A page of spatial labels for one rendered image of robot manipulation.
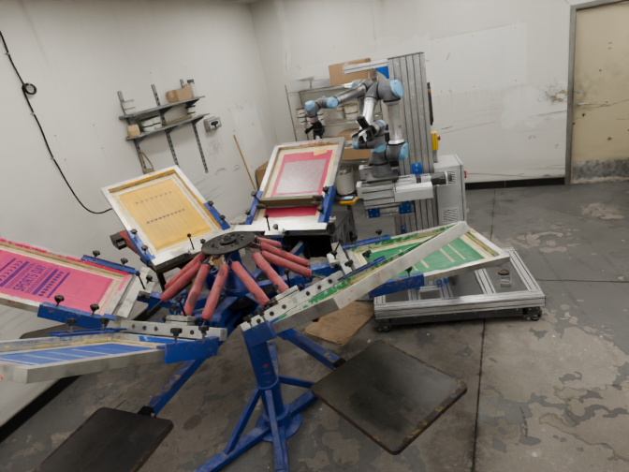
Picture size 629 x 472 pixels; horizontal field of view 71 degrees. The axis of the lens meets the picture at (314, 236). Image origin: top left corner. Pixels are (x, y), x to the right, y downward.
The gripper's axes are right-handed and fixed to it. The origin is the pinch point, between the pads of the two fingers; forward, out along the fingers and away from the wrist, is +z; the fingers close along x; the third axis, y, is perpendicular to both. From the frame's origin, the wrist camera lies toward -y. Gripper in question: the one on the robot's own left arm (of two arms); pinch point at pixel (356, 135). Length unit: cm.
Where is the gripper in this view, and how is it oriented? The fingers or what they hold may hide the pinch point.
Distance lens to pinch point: 267.0
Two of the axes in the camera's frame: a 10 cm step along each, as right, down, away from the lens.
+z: -5.2, 4.1, -7.5
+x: -8.0, 0.7, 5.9
